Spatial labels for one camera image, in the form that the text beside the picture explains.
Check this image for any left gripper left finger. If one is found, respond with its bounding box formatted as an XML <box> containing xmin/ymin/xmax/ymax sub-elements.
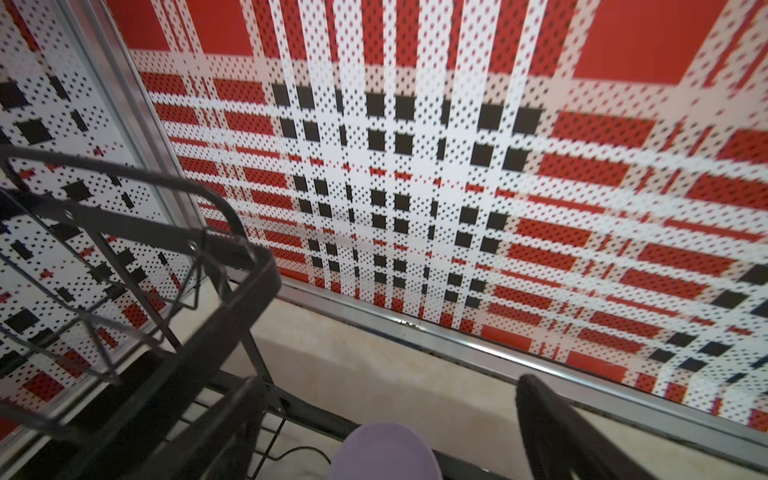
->
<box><xmin>124</xmin><ymin>375</ymin><xmax>268</xmax><ymax>479</ymax></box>

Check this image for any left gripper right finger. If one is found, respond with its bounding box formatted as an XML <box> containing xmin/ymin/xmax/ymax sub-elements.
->
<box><xmin>516</xmin><ymin>374</ymin><xmax>653</xmax><ymax>479</ymax></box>

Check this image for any lilac plastic cup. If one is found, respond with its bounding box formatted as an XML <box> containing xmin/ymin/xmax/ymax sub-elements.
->
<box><xmin>327</xmin><ymin>422</ymin><xmax>443</xmax><ymax>479</ymax></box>

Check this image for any black wire dish rack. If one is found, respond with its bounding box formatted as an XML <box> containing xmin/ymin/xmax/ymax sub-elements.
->
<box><xmin>0</xmin><ymin>143</ymin><xmax>511</xmax><ymax>480</ymax></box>

